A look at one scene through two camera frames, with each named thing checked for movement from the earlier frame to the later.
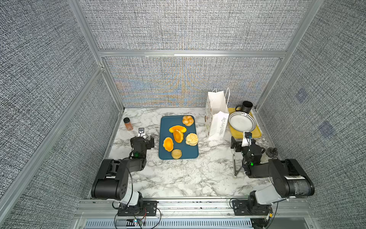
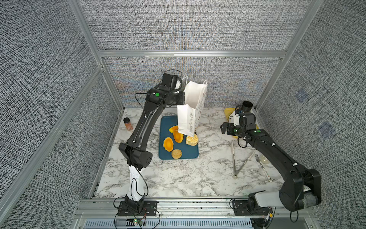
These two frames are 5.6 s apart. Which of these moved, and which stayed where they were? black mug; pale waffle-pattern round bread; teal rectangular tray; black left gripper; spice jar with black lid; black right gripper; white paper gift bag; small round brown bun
Moved: black right gripper; white paper gift bag; black left gripper
Stayed: spice jar with black lid; small round brown bun; pale waffle-pattern round bread; black mug; teal rectangular tray
